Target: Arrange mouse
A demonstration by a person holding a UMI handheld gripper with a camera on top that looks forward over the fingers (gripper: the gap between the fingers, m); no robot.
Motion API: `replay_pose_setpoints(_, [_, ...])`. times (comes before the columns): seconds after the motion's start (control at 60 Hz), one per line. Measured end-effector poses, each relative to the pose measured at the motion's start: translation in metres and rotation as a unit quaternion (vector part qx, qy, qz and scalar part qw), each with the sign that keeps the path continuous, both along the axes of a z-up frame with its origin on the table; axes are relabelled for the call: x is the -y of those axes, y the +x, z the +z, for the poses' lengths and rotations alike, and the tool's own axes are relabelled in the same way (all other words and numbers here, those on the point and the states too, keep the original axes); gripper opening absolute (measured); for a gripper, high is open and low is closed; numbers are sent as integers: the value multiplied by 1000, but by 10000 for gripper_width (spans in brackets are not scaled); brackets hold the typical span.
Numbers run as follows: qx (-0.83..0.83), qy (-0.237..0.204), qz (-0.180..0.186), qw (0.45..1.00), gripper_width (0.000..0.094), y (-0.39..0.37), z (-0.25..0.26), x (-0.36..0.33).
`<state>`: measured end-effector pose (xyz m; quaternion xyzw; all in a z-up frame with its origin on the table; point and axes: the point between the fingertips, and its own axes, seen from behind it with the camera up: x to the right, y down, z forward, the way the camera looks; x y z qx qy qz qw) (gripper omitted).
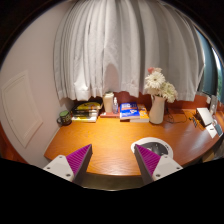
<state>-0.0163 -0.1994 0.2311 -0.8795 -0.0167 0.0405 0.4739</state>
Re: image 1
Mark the window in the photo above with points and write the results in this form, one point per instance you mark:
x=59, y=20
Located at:
x=210, y=66

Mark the white flat device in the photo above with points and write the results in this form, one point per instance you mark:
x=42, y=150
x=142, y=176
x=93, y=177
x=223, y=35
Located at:
x=204, y=116

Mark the red thin book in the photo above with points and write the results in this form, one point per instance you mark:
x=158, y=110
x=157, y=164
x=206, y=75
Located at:
x=108, y=115

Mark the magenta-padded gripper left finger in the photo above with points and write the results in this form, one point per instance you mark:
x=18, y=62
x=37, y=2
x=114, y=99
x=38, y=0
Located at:
x=62, y=166

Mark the blue cover book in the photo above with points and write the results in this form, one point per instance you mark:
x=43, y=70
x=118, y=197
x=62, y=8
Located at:
x=129, y=110

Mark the cream tumbler with lid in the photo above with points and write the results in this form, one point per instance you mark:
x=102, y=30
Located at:
x=108, y=103

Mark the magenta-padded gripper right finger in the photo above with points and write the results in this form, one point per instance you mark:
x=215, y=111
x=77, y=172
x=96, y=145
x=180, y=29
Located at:
x=163, y=166

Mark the cream ceramic vase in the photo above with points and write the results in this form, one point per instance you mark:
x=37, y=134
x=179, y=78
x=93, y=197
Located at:
x=157, y=111

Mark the clear spray bottle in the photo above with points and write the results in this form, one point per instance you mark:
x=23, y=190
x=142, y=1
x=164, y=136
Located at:
x=115, y=107

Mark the orange cover book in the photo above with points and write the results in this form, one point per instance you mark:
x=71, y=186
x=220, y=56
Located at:
x=144, y=116

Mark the black and white mouse pad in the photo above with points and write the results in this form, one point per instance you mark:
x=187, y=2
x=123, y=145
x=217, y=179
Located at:
x=151, y=139

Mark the black book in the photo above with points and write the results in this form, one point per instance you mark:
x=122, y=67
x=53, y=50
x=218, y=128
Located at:
x=85, y=111
x=84, y=115

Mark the yellow cover book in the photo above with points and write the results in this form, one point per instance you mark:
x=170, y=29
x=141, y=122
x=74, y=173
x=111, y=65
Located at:
x=88, y=106

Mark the dark green mug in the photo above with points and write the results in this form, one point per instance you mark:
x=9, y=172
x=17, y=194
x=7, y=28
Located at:
x=65, y=118

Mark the white pleated curtain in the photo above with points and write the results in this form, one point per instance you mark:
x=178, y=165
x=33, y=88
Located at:
x=116, y=43

